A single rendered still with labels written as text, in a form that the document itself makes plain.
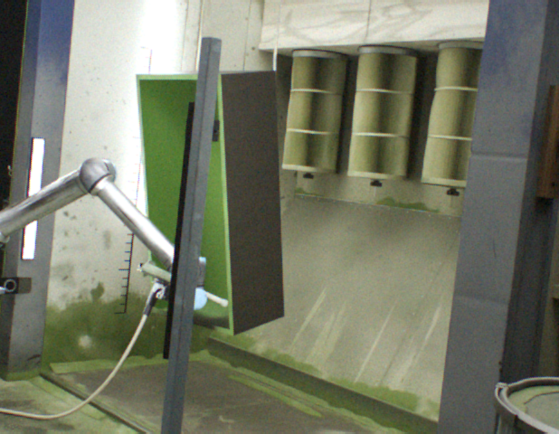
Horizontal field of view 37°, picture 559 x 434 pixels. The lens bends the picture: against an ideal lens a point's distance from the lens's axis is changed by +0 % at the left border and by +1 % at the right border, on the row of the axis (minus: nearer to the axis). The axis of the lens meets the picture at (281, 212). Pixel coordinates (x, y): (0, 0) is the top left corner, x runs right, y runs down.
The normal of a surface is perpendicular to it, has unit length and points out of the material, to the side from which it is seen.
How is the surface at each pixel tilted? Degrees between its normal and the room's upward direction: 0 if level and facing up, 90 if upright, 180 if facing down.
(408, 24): 90
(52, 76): 90
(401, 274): 57
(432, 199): 90
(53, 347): 90
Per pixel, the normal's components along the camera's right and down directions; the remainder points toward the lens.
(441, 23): -0.74, -0.04
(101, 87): 0.66, 0.11
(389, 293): -0.56, -0.58
